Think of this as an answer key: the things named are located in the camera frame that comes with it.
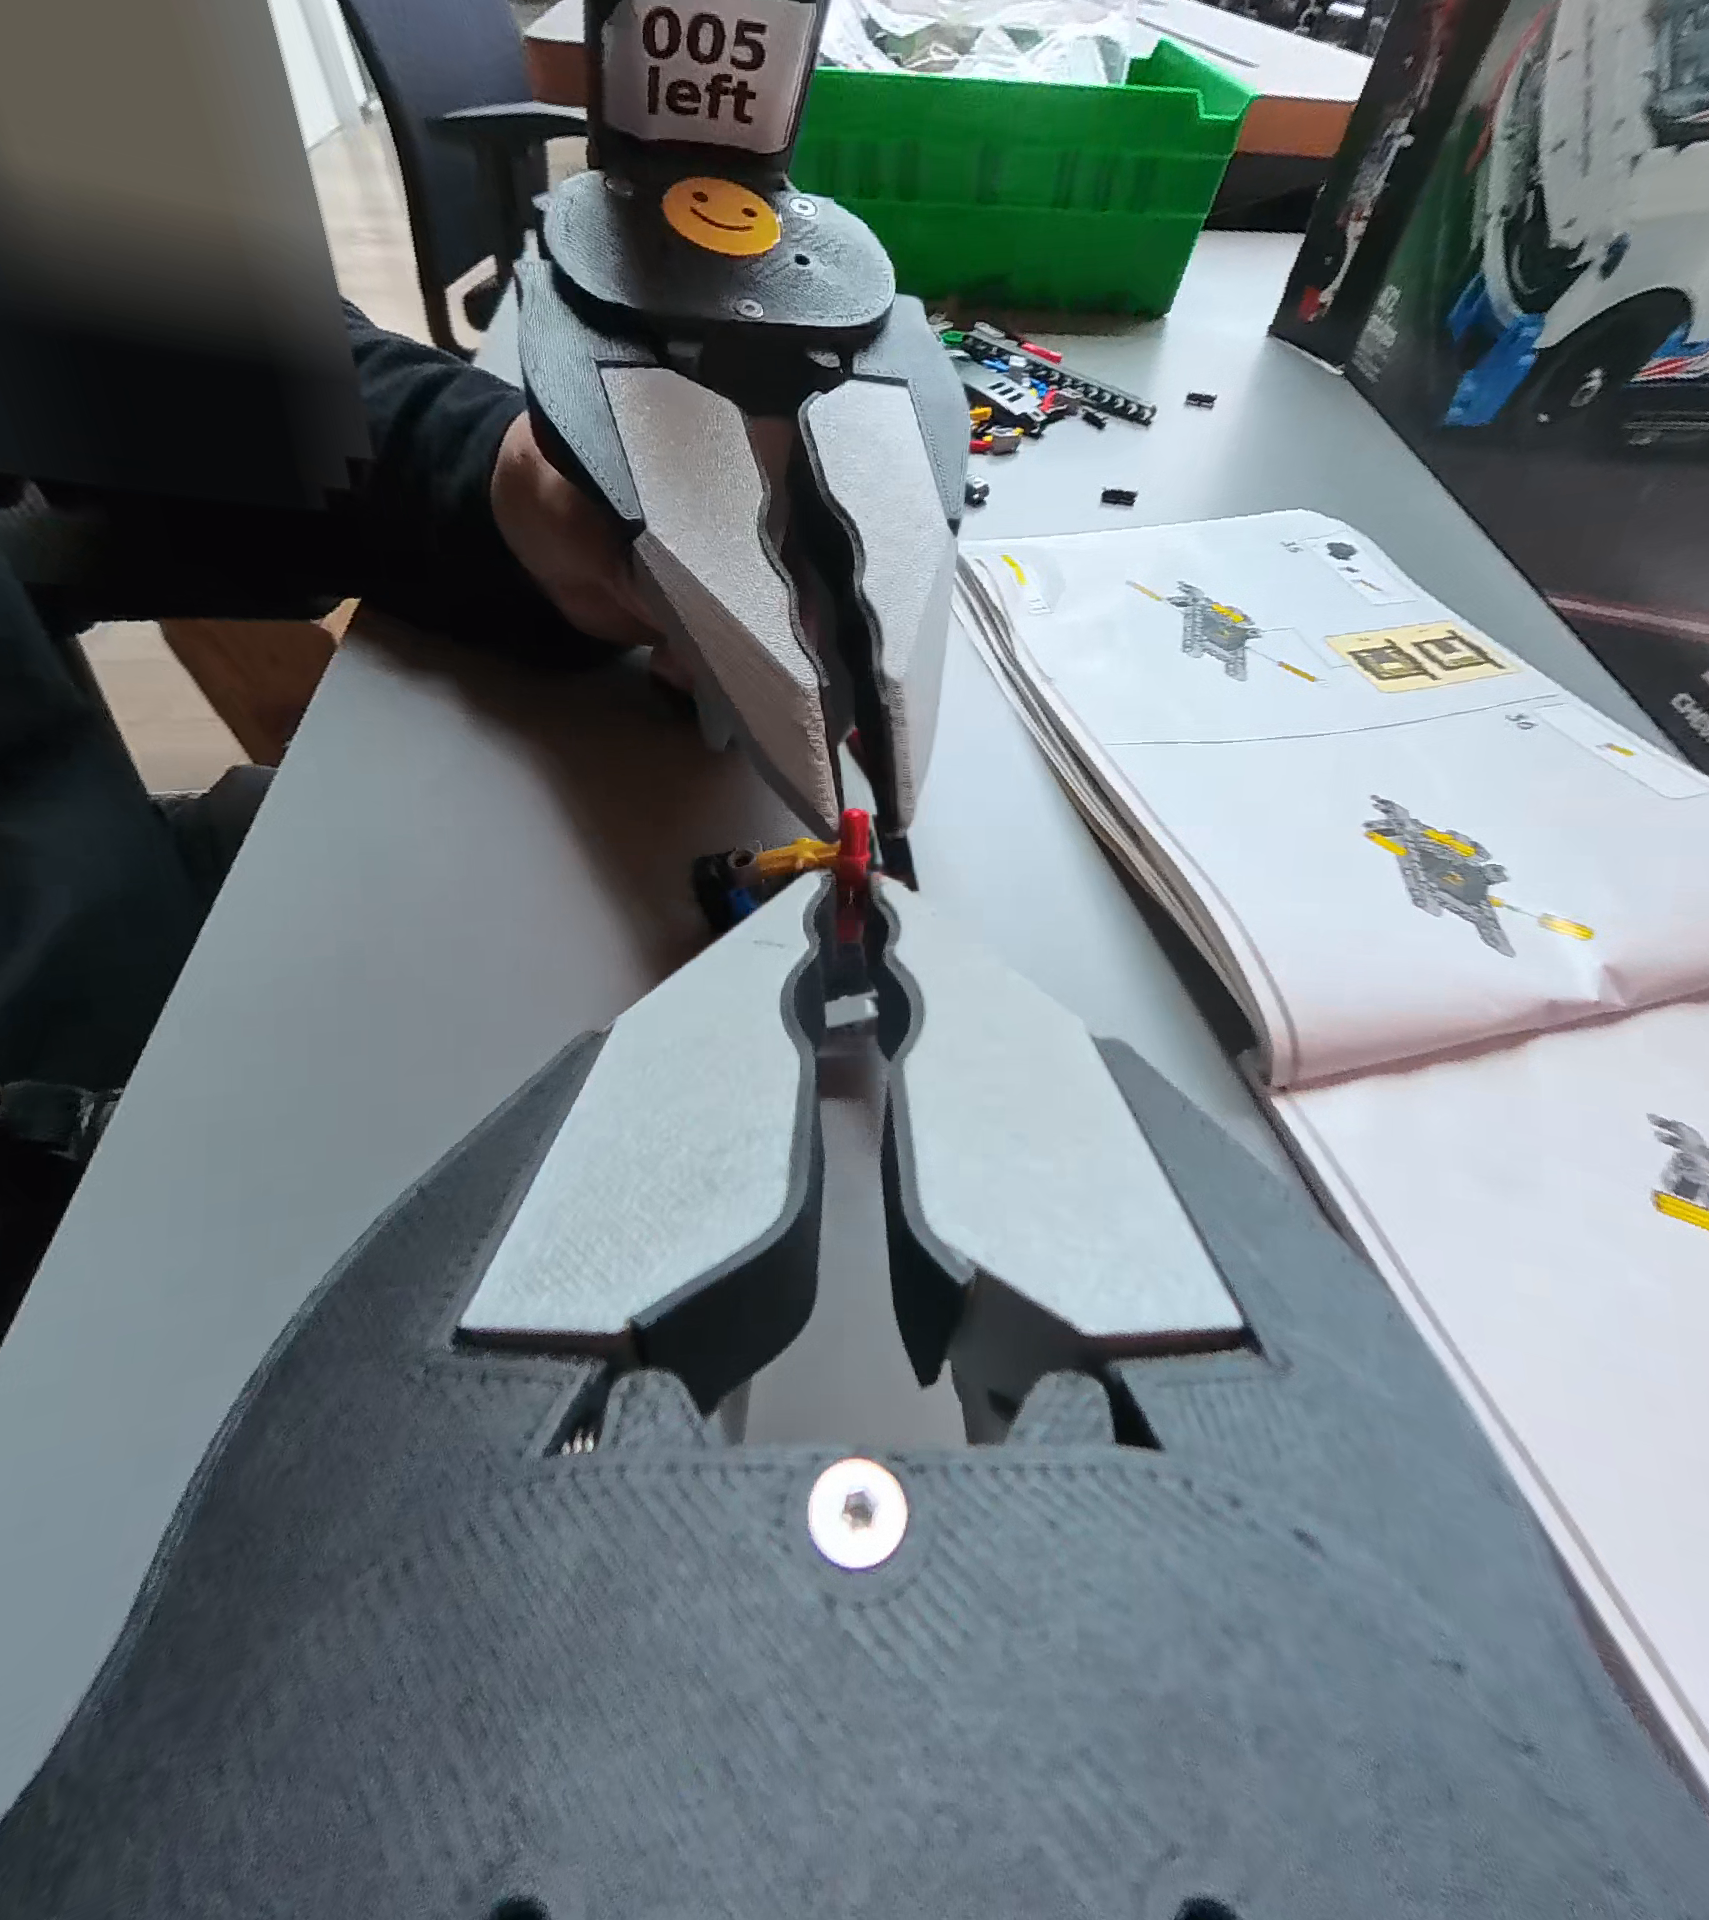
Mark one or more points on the lego instruction booklet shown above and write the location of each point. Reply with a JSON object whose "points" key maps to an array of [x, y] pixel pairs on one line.
{"points": [[1392, 869]]}

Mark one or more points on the person's left forearm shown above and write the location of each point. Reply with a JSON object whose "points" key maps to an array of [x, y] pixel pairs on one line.
{"points": [[421, 494]]}

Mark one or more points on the clear plastic bags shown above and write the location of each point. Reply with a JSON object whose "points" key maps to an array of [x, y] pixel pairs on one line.
{"points": [[1006, 39]]}

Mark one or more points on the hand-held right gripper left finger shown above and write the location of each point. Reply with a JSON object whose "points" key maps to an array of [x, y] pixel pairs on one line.
{"points": [[642, 1170]]}

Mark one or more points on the person's left hand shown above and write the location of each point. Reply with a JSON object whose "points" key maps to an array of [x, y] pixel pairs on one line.
{"points": [[562, 526]]}

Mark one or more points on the black office chair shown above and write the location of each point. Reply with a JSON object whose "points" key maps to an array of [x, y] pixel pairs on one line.
{"points": [[433, 59]]}

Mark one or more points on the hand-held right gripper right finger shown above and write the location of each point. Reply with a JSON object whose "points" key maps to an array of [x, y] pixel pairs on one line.
{"points": [[1036, 1184]]}

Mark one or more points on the green plastic bin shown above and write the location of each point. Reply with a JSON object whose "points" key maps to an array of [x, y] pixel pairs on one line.
{"points": [[1017, 194]]}

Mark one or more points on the lego set box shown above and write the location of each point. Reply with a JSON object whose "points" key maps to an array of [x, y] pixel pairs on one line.
{"points": [[1618, 297]]}

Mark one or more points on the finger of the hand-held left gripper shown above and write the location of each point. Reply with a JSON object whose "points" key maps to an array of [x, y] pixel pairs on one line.
{"points": [[901, 585], [710, 554]]}

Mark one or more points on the small lego assembly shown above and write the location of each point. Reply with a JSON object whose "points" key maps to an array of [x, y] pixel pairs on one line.
{"points": [[855, 846]]}

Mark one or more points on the pile of loose lego pieces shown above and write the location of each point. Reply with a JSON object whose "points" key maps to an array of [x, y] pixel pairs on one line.
{"points": [[1017, 394]]}

